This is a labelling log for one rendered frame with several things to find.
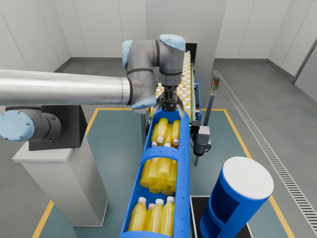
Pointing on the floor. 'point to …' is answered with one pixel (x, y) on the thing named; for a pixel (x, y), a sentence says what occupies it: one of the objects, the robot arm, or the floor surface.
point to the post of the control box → (143, 129)
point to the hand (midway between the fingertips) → (168, 116)
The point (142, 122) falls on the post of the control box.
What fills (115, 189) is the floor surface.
